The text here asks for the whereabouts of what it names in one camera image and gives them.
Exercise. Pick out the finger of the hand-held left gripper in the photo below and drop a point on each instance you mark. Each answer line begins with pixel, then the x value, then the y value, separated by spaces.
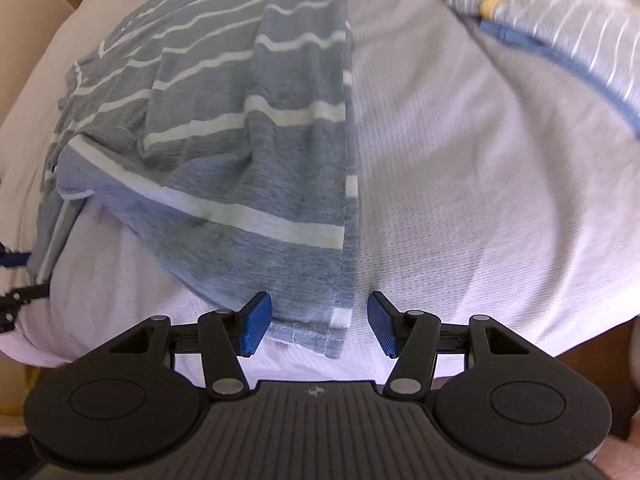
pixel 14 259
pixel 22 294

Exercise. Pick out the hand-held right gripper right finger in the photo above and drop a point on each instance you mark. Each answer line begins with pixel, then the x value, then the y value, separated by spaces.
pixel 382 325

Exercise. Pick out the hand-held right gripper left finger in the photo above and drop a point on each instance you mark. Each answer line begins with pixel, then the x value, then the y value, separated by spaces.
pixel 255 325

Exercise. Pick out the blue white striped shirt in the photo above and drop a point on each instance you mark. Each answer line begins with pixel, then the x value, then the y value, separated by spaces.
pixel 225 135

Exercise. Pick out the white bed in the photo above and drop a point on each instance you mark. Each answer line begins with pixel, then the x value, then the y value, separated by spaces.
pixel 475 185

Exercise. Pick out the pale striped garment yellow trim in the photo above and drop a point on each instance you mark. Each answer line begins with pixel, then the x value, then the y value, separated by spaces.
pixel 560 10

